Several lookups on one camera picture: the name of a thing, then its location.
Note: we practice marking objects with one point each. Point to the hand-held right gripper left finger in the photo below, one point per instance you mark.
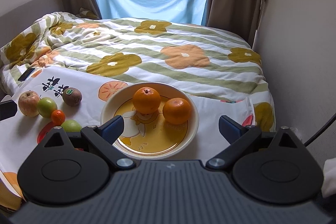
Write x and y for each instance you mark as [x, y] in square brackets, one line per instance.
[114, 129]

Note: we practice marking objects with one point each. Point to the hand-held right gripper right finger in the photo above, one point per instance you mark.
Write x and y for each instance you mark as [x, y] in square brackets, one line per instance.
[229, 129]

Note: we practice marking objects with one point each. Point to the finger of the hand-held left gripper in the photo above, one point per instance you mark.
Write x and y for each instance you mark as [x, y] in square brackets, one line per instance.
[8, 109]

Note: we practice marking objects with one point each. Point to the yellow-red apple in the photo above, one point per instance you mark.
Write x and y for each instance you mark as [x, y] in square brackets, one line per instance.
[28, 104]

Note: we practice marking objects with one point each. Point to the white and yellow bowl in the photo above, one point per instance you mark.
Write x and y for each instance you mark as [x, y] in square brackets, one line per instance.
[147, 146]

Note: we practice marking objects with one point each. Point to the green apple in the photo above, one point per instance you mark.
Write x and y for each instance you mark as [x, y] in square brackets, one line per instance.
[47, 107]
[71, 126]

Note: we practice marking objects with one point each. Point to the red tomatoes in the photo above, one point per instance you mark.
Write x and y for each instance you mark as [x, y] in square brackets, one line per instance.
[58, 117]

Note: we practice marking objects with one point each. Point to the brown kiwi with green sticker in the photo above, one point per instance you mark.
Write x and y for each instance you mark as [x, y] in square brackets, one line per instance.
[72, 98]

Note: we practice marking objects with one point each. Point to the black smartphone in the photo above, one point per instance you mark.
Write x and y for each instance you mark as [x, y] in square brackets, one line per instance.
[26, 74]

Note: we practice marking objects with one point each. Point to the large orange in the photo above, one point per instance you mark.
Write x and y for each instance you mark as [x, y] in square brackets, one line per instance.
[146, 100]
[176, 111]

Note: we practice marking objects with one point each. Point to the white printed cloth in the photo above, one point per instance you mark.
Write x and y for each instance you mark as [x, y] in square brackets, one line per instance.
[86, 94]

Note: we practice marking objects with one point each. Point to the floral striped blanket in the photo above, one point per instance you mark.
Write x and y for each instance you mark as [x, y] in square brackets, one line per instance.
[157, 56]

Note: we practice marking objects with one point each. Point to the beige bed headboard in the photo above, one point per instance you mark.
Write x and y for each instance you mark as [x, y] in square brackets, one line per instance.
[26, 7]

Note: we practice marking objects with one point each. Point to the floral pillow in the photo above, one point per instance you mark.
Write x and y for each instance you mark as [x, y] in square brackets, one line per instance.
[88, 13]

